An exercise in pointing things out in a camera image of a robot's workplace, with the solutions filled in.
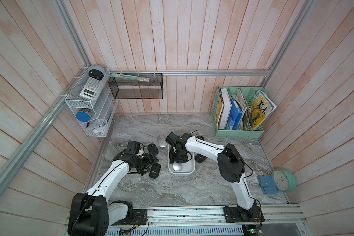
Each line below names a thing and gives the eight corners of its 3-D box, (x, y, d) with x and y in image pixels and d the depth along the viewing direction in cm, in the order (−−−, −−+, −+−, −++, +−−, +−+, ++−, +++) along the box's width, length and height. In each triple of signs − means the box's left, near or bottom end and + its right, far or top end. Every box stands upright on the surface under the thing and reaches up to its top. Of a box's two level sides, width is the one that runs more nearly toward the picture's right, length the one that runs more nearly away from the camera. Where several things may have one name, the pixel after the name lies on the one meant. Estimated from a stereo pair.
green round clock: (278, 194, 82) (291, 188, 73) (270, 176, 89) (281, 168, 80) (287, 194, 82) (301, 188, 73) (278, 176, 89) (290, 168, 80)
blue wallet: (263, 193, 83) (265, 192, 81) (256, 176, 89) (258, 175, 87) (276, 193, 83) (279, 192, 81) (269, 176, 89) (271, 175, 87)
